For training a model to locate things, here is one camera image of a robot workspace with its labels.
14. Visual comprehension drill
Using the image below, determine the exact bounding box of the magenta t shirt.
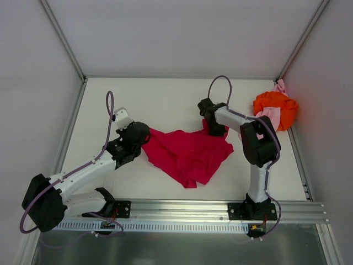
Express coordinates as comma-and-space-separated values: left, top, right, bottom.
142, 119, 234, 189

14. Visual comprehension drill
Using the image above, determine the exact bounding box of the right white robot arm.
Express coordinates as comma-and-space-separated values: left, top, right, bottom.
197, 98, 281, 221

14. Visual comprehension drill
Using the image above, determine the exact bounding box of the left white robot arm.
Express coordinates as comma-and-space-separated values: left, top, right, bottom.
22, 121, 151, 232

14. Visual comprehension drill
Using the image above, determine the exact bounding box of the pink t shirt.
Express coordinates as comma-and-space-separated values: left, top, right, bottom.
237, 78, 288, 141

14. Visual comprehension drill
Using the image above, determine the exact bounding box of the orange t shirt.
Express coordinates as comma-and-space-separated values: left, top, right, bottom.
253, 91, 299, 131

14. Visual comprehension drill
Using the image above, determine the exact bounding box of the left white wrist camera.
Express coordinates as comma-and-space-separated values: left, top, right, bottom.
114, 107, 134, 130

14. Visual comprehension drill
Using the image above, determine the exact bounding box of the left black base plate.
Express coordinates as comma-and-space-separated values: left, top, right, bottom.
81, 198, 131, 219

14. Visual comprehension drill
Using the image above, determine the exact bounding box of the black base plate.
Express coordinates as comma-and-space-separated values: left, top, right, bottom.
81, 198, 131, 219
227, 202, 278, 221

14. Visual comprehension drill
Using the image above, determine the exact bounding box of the aluminium mounting rail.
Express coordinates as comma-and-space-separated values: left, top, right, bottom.
55, 198, 330, 224

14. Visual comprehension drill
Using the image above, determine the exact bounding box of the slotted cable duct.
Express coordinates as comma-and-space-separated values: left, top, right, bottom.
55, 219, 249, 234

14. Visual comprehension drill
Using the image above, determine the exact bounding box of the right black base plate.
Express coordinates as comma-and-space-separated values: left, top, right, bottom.
227, 202, 278, 221

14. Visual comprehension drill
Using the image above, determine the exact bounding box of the left aluminium frame post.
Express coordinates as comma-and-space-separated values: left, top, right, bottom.
38, 0, 87, 83

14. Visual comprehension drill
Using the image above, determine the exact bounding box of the aluminium frame post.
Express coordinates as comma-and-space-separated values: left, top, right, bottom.
274, 0, 331, 82
38, 0, 87, 83

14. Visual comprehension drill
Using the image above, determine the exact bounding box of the right aluminium frame post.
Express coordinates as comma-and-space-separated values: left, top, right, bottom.
274, 0, 331, 82

